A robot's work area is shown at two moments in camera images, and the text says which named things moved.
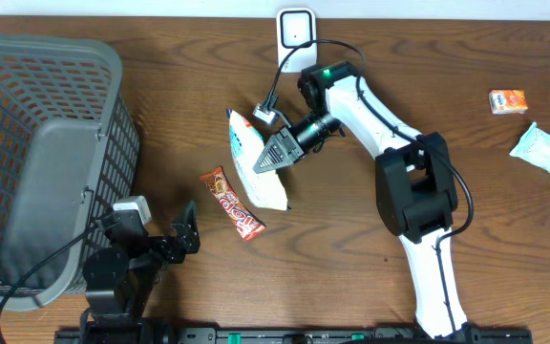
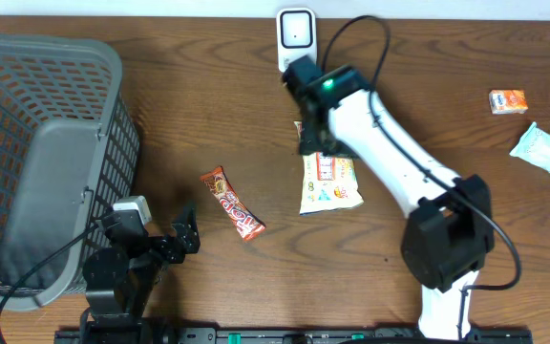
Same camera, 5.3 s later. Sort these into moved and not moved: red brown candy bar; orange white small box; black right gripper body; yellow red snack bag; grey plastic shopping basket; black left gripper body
Moved: yellow red snack bag; black right gripper body
Not moved: grey plastic shopping basket; black left gripper body; orange white small box; red brown candy bar
